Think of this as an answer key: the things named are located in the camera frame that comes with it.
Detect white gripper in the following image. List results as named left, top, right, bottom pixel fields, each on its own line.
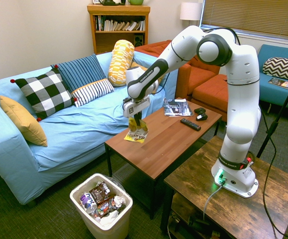
left=122, top=96, right=151, bottom=127

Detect yellow chip bag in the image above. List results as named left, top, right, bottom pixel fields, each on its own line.
left=123, top=117, right=149, bottom=144

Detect clear plastic bin liner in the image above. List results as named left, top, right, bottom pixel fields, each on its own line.
left=103, top=174, right=128, bottom=195

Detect white plastic trash bin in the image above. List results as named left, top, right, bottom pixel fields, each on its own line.
left=69, top=173, right=134, bottom=239

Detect reddish wood coffee table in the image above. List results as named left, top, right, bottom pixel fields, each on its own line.
left=104, top=98, right=223, bottom=220

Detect dark cover business magazine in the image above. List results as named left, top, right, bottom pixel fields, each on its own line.
left=163, top=98, right=192, bottom=117

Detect magazine under business magazine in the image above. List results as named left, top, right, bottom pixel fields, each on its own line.
left=164, top=99, right=194, bottom=118

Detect black remote control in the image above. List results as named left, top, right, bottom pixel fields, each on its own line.
left=180, top=118, right=201, bottom=132

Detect white navy striped pillow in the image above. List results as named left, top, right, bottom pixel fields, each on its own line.
left=71, top=78, right=115, bottom=108

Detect metal floor vent grille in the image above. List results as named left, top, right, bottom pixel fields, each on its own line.
left=112, top=163, right=137, bottom=186

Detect yellow white patterned bolster pillow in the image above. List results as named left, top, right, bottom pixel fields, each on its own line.
left=107, top=39, right=136, bottom=87

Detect light blue sofa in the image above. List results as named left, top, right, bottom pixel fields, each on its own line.
left=0, top=51, right=179, bottom=205

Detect blue striped pillow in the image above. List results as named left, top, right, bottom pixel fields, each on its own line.
left=50, top=53, right=107, bottom=93

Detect orange sofa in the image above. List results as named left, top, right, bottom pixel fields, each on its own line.
left=133, top=39, right=230, bottom=122

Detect small black speaker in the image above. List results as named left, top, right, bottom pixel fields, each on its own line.
left=133, top=34, right=145, bottom=47

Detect wooden bookshelf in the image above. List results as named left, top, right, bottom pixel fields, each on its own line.
left=87, top=3, right=151, bottom=55

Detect crumpled white paper ball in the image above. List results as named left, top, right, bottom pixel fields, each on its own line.
left=112, top=195, right=127, bottom=207

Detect brown candy wrapper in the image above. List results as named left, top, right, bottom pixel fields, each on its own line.
left=89, top=181, right=111, bottom=204

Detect colourful candy wrapper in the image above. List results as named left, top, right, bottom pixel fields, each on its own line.
left=96, top=196, right=117, bottom=217

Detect row of books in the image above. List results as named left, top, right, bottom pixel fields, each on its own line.
left=95, top=15, right=146, bottom=32

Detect black white checkered pillow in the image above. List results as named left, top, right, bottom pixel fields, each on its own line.
left=10, top=68, right=78, bottom=122

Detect hint water bottle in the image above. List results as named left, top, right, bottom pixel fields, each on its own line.
left=80, top=191, right=98, bottom=215

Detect crumpled white tissue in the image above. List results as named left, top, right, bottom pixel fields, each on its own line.
left=99, top=210, right=120, bottom=226

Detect white lamp shade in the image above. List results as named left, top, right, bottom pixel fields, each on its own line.
left=180, top=2, right=203, bottom=27

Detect black power brick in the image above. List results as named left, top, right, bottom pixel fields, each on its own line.
left=187, top=216, right=213, bottom=232

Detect teal sofa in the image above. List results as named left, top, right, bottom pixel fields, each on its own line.
left=257, top=44, right=288, bottom=112

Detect dark cover book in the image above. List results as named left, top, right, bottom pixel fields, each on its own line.
left=267, top=77, right=288, bottom=90

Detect wooden window blinds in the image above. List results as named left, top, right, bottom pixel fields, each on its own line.
left=200, top=0, right=288, bottom=41

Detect black white chevron pillow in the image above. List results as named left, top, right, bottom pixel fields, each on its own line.
left=262, top=56, right=288, bottom=83

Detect rustic dark wood table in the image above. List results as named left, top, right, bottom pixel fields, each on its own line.
left=160, top=135, right=288, bottom=239

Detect grey cable at robot base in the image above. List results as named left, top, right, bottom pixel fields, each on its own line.
left=202, top=184, right=224, bottom=220

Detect black camera stand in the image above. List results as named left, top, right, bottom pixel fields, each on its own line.
left=256, top=69, right=288, bottom=159

